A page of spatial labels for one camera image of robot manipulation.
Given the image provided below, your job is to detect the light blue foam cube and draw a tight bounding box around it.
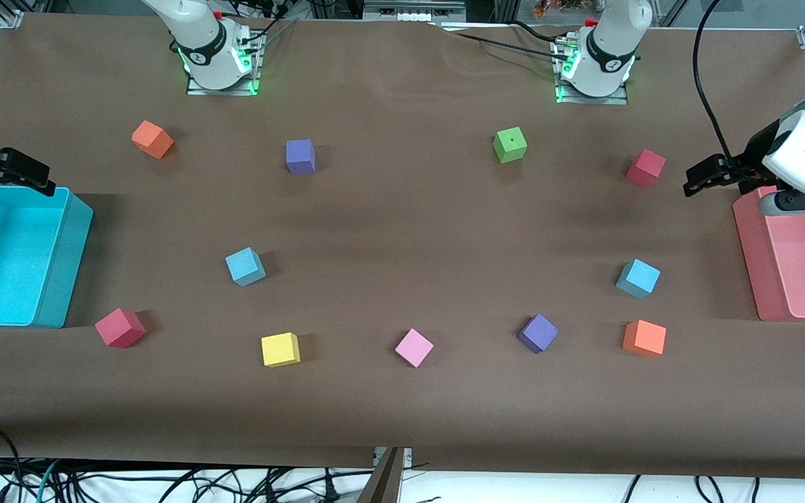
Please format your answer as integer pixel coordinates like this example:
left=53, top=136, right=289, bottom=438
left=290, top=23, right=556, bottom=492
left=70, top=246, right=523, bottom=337
left=225, top=247, right=267, bottom=287
left=616, top=258, right=661, bottom=300

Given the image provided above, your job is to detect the red foam cube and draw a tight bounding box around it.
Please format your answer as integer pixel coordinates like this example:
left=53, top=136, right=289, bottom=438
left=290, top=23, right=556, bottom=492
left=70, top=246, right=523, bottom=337
left=94, top=307, right=146, bottom=349
left=625, top=149, right=667, bottom=188

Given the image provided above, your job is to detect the cyan plastic bin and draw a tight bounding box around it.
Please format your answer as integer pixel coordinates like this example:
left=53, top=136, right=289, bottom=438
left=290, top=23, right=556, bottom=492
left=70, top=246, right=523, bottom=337
left=0, top=185, right=94, bottom=329

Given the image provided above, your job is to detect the pink plastic bin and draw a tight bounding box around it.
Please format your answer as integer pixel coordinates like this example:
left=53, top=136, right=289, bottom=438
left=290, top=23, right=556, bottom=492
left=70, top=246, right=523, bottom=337
left=732, top=183, right=805, bottom=323

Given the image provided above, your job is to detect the orange foam cube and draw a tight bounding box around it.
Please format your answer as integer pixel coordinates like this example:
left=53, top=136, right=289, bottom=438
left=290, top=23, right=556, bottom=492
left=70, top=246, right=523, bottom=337
left=131, top=120, right=175, bottom=160
left=622, top=320, right=667, bottom=358

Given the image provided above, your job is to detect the green foam cube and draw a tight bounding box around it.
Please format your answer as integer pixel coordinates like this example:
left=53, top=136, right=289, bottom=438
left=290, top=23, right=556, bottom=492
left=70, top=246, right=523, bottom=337
left=493, top=126, right=528, bottom=164

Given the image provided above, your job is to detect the purple foam cube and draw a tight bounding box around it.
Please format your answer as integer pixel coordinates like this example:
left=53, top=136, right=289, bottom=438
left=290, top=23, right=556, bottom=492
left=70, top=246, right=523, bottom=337
left=518, top=314, right=560, bottom=354
left=286, top=139, right=317, bottom=175

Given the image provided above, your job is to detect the yellow foam cube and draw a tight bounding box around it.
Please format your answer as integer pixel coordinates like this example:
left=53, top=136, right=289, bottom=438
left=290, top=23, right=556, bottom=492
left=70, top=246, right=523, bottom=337
left=261, top=333, right=301, bottom=367

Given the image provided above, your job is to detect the brown table cover sheet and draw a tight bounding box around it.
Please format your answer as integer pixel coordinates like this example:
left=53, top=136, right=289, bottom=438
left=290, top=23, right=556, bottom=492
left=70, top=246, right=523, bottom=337
left=0, top=10, right=805, bottom=481

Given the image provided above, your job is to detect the pink foam cube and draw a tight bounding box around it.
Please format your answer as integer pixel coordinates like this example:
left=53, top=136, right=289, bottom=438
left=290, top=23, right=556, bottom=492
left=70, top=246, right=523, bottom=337
left=395, top=328, right=435, bottom=368

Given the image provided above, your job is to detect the grey device box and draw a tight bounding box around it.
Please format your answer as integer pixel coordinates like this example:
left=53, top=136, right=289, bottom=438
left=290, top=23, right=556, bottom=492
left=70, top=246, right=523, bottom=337
left=364, top=0, right=466, bottom=20

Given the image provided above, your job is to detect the dark mounting bar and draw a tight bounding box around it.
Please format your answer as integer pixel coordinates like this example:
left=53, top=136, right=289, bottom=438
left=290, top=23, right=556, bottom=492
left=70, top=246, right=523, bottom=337
left=357, top=447, right=405, bottom=503

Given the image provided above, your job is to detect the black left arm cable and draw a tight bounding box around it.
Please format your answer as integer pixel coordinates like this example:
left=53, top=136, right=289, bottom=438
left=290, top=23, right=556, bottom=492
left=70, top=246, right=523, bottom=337
left=692, top=0, right=735, bottom=165

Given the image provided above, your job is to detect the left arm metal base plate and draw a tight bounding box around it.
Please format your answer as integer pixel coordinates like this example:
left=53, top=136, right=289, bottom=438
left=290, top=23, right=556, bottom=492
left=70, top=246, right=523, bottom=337
left=553, top=38, right=629, bottom=105

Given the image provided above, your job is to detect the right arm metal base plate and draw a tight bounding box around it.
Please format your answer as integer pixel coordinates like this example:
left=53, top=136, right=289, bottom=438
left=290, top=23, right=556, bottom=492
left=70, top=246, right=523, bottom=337
left=186, top=31, right=261, bottom=96

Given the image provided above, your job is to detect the teal cable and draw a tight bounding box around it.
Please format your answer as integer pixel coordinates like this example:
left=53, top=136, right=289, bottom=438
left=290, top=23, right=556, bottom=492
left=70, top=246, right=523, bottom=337
left=34, top=458, right=62, bottom=503

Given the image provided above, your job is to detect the silver metal bracket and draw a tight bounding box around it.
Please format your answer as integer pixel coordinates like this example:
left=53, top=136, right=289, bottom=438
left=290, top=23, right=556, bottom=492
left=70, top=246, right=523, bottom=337
left=373, top=447, right=414, bottom=467

